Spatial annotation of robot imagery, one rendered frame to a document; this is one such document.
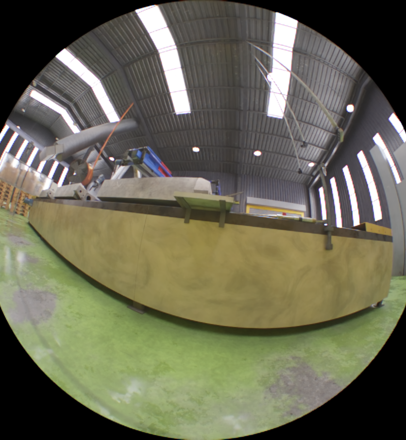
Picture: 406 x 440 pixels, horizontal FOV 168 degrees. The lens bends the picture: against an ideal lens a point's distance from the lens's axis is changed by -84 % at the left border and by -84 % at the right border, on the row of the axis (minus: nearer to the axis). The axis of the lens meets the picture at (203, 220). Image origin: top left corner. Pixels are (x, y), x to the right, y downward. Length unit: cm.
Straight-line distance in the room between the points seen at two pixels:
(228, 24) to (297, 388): 987
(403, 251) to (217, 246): 530
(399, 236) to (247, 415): 534
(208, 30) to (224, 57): 195
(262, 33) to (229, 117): 632
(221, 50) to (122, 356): 991
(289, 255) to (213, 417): 85
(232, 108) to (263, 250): 951
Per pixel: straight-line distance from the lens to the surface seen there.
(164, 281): 88
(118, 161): 344
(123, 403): 58
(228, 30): 932
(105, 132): 949
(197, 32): 947
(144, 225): 95
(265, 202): 1193
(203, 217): 82
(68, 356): 72
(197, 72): 964
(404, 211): 560
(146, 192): 104
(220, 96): 975
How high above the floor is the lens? 53
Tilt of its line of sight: 12 degrees up
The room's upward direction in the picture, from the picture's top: 9 degrees clockwise
